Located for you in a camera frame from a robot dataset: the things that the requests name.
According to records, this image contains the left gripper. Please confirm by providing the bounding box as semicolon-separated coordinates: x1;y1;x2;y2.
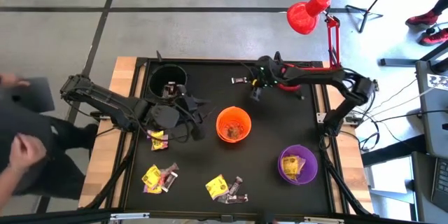
164;84;207;127

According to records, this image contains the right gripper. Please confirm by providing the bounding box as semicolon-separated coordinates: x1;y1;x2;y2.
251;55;283;103

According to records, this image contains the small candy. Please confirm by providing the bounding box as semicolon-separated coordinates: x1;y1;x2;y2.
225;120;245;140

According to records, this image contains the yellow Sour Patch Kids bag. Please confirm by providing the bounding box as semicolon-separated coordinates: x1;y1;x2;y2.
281;155;299;176
146;129;165;141
141;164;162;190
292;156;307;182
204;174;230;201
142;181;164;195
150;136;169;152

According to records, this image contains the person's forearm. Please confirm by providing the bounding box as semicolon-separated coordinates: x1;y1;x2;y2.
0;167;22;211

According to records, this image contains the black pumpkin face bucket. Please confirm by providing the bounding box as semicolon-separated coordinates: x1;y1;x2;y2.
148;63;189;102

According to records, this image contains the orange pumpkin face bucket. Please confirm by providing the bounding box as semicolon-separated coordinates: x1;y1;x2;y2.
215;106;253;144

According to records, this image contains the purple pumpkin face bucket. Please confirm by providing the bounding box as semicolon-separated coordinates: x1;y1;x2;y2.
277;143;319;186

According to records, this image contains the red desk lamp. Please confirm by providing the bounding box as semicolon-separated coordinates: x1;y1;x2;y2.
278;0;342;93

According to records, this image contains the black tripod stand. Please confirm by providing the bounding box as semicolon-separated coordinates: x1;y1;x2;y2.
344;0;400;34

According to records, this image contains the black desk leg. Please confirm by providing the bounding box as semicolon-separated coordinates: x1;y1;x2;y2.
379;41;448;68

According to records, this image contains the dark grey tablet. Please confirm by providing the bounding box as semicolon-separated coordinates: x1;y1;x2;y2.
9;76;56;113

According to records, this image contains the person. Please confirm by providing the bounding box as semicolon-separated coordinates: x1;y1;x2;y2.
0;72;99;213

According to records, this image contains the person's hand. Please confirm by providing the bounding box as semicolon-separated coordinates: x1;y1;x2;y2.
8;134;48;173
0;73;32;89

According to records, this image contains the grey desk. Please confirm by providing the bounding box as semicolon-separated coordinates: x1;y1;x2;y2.
411;151;448;224
414;59;448;159

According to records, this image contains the red shoe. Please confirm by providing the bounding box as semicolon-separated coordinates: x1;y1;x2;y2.
419;27;448;47
405;9;440;28

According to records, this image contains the black laptop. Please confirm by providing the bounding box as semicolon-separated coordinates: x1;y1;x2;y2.
429;157;448;214

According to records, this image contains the person's leg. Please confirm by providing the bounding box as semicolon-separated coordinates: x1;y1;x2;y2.
433;0;448;17

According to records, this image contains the silver metal bracket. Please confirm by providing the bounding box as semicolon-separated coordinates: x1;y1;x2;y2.
303;216;346;224
109;212;151;221

